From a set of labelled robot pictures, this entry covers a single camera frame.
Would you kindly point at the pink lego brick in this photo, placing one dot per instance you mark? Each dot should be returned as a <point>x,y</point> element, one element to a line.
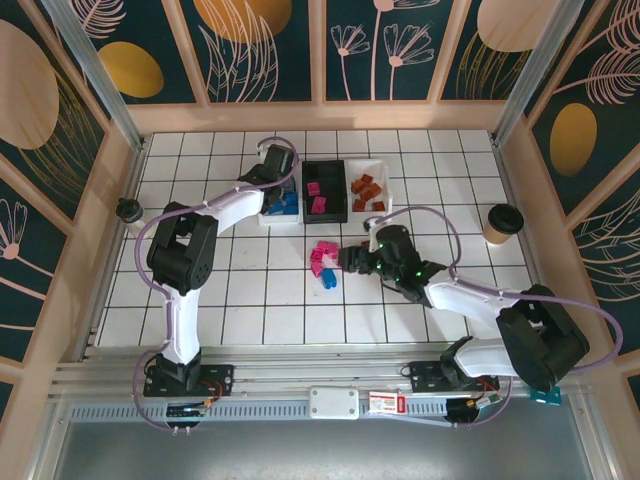
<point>316,270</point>
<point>322,246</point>
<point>313,188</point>
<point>319,204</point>
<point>315,256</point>
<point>333,249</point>

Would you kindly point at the blue lego brick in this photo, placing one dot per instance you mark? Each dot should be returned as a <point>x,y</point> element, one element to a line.
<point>276,208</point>
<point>328,279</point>
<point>291,199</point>
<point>291,210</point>

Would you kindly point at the orange lego brick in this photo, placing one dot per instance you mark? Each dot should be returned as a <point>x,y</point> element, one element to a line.
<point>359,205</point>
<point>369,196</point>
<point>356,186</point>
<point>378,205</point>
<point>367,179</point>
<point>374,190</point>

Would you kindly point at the black plastic container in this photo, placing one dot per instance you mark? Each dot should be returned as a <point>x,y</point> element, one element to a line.
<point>330,175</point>

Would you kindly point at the white plastic container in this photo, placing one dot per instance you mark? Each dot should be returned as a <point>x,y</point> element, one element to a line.
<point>382,167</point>
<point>280,219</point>

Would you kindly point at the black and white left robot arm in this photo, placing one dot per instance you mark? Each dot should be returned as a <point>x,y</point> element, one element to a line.
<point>182,250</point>

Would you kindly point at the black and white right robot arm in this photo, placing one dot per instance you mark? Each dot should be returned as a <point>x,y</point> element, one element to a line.
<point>542,340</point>

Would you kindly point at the paper cup with black lid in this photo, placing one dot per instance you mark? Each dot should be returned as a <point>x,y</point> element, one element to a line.
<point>506,218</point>

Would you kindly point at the white plastic box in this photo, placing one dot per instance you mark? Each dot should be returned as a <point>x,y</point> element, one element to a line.
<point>334,402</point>

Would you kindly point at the red and white label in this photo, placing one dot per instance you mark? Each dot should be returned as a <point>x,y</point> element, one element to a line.
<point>386,403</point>

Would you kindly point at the clear bottle with black cap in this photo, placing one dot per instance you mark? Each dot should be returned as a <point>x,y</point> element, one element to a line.
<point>129,208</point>

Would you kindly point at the right electronics board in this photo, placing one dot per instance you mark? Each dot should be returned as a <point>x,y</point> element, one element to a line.
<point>470,407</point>

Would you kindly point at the electronics board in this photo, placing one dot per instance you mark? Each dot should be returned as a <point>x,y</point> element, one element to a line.
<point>470,407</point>
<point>186,410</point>

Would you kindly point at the grey metal panel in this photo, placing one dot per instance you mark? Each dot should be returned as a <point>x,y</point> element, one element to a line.
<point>320,450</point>

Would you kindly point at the teal plastic clip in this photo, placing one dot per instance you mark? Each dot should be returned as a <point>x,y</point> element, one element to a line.
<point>547,398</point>

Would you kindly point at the left electronics board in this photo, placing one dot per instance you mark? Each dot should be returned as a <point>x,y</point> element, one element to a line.
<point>186,410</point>

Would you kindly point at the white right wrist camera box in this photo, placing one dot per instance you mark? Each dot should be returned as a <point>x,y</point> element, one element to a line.
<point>372,235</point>

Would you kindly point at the aluminium mounting rail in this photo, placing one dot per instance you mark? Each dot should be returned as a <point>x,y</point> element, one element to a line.
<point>300,372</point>

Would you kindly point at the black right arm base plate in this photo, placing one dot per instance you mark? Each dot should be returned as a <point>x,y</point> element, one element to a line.
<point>425,375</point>

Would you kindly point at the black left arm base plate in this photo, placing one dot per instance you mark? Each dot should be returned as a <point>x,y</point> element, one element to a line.
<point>220,377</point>

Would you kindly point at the aluminium frame post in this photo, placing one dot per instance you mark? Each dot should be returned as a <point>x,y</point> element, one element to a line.
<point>100,80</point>
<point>535,75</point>

